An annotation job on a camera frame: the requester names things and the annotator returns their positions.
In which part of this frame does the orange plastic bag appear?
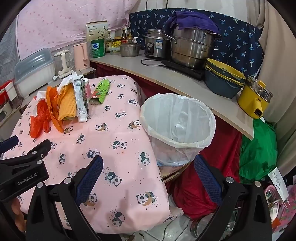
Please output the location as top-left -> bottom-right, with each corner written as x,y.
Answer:
46,85 -> 77,133

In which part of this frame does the small steel pot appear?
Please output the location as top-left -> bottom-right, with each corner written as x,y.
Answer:
120,38 -> 141,57

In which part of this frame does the yellow electric pot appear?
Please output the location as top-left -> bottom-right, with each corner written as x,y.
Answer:
238,75 -> 274,120

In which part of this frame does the red-orange plastic bag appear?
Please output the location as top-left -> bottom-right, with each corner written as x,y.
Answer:
29,98 -> 52,139

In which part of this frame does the bin with white liner bag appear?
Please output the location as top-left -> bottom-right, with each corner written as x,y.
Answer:
140,93 -> 216,167

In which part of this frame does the pink dotted bedding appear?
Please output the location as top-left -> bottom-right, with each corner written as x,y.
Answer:
17,0 -> 139,61

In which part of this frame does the purple cloth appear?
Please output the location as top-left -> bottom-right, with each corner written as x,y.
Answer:
164,10 -> 220,34

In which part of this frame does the dark sauce bottle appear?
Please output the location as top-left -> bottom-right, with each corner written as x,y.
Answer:
105,32 -> 112,54

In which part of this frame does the beige curtain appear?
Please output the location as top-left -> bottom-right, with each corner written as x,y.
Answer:
254,0 -> 296,172

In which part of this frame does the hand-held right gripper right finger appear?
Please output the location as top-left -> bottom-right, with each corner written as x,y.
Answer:
194,154 -> 272,241

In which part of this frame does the clear lidded plastic container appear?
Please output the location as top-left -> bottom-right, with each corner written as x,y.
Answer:
14,48 -> 56,98

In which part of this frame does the person's left hand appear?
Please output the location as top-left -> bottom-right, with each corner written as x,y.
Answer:
10,198 -> 26,232

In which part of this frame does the large steel steamer pot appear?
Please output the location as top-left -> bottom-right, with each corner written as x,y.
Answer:
164,25 -> 222,69

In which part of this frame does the red and white box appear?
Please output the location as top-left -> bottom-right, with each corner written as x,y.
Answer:
0,80 -> 18,109

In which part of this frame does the dark blue plastic basin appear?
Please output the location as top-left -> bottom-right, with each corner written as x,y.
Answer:
205,67 -> 244,99

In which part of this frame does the clear plastic bottle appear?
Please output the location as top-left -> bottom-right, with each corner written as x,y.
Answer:
190,213 -> 236,239

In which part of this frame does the wooden board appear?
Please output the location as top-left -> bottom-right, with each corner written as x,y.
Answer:
159,161 -> 192,183

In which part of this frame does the white glass kettle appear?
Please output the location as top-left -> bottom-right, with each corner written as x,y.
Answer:
53,50 -> 73,79

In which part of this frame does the navy printed cloth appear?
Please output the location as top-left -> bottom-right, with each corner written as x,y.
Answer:
129,8 -> 264,77

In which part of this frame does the green plastic bag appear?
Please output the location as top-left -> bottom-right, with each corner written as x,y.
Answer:
239,119 -> 278,184

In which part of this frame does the pink electric kettle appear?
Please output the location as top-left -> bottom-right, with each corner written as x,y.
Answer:
73,42 -> 90,70

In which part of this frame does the pink paper cup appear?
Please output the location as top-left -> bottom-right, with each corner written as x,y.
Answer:
82,77 -> 92,103

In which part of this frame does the pink panda print tablecloth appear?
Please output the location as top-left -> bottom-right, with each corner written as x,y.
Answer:
3,75 -> 178,233

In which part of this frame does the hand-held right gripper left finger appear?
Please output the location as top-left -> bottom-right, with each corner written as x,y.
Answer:
25,155 -> 104,241

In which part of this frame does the green carton box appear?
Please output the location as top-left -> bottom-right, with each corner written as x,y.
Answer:
89,79 -> 110,105

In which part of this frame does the yellow plastic basin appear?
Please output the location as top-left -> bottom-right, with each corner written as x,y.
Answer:
205,58 -> 247,87

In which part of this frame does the green tin can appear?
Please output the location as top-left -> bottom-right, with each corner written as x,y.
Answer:
91,39 -> 106,58

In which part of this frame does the beige carton box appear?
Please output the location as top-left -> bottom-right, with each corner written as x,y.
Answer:
86,20 -> 109,42

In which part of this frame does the white toothpaste tube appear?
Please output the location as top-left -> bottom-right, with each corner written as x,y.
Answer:
73,79 -> 90,122

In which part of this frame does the black power cable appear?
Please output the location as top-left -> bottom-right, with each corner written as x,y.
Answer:
141,59 -> 165,67

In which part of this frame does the red cloth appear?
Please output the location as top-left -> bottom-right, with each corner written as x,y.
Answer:
96,62 -> 243,220

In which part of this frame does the black induction cooker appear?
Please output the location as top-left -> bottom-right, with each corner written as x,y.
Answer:
162,59 -> 206,81

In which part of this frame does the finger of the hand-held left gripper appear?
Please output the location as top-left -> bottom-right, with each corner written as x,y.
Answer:
0,136 -> 19,154
0,139 -> 52,166

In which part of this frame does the steel rice cooker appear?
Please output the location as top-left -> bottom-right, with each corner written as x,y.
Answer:
144,28 -> 171,59

